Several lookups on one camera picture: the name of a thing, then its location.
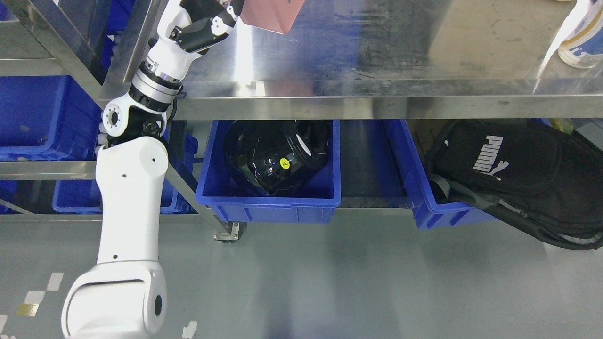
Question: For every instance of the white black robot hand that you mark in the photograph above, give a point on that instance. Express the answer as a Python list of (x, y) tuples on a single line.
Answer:
[(188, 29)]

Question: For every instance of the pink plastic storage box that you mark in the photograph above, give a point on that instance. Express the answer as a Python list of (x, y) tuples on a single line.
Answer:
[(272, 15)]

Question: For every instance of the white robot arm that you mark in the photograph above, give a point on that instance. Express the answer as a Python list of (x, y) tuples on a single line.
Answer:
[(124, 296)]

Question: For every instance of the black helmet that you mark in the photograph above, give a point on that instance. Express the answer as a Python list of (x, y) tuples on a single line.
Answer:
[(276, 158)]

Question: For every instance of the stainless steel table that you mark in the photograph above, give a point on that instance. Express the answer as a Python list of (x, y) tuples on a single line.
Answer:
[(341, 59)]

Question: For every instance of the blue bin upper left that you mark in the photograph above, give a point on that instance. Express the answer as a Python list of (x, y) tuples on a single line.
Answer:
[(47, 118)]

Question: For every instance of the blue bin with helmet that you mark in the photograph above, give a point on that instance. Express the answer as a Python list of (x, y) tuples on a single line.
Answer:
[(314, 203)]

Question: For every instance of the blue bin lower left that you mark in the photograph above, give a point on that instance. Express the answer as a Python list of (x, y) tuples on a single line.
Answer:
[(84, 196)]

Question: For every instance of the blue bin under backpack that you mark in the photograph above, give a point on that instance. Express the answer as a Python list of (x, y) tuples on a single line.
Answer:
[(428, 213)]

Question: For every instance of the black Puma backpack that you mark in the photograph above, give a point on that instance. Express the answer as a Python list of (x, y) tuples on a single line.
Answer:
[(542, 181)]

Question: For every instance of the white blue bottle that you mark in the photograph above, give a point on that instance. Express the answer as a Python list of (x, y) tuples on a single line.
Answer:
[(583, 48)]

